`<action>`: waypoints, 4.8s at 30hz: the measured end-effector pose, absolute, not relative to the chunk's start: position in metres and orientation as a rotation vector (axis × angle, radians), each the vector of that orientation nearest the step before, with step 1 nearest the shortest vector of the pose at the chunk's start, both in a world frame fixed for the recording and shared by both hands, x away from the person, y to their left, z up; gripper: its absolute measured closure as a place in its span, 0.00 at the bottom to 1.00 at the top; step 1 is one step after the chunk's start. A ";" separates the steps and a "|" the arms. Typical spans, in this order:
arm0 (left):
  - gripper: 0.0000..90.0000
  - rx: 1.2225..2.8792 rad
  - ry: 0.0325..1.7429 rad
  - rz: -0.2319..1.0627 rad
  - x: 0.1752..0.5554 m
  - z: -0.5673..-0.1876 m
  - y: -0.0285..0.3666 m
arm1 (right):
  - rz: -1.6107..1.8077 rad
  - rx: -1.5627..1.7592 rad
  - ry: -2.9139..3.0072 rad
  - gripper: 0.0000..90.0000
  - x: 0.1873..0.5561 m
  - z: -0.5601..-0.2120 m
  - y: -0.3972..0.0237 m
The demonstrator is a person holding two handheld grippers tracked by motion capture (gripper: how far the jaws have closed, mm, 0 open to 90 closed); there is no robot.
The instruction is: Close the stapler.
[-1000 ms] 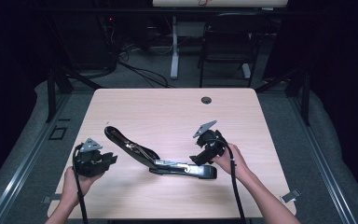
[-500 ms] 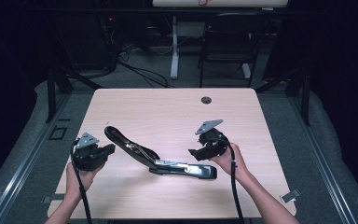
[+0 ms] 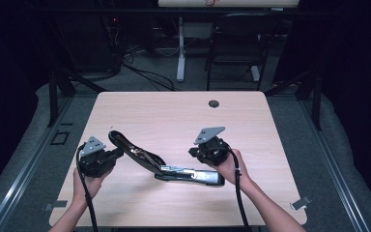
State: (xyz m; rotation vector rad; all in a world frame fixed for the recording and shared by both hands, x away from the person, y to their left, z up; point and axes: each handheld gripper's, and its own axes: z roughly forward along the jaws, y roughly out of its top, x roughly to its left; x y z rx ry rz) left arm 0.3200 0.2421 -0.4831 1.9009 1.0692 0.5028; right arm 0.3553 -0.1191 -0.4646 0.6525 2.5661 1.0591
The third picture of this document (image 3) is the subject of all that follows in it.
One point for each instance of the person's right hand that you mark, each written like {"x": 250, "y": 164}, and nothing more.
{"x": 233, "y": 170}

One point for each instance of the grey table edge clip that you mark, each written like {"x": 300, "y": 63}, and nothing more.
{"x": 301, "y": 203}
{"x": 56, "y": 204}

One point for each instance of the aluminium floor rail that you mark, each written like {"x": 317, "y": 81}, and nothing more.
{"x": 25, "y": 170}
{"x": 335, "y": 170}

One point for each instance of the person's left hand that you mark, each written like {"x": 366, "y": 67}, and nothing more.
{"x": 91, "y": 187}

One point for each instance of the white desk leg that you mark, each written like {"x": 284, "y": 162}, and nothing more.
{"x": 181, "y": 48}

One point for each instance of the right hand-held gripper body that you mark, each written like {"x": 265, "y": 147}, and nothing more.
{"x": 214, "y": 150}

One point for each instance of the black stapler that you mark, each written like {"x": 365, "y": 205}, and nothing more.
{"x": 203, "y": 177}

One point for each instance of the black folding chair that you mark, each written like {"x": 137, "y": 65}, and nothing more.
{"x": 238, "y": 42}

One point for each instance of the dark equipment cabinet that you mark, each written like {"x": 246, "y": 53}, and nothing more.
{"x": 87, "y": 42}

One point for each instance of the round table grommet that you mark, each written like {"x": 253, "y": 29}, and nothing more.
{"x": 214, "y": 103}

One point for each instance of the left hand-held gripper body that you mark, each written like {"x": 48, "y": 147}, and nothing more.
{"x": 96, "y": 159}

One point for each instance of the black metal stand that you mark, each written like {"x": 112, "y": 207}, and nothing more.
{"x": 316, "y": 100}
{"x": 54, "y": 96}

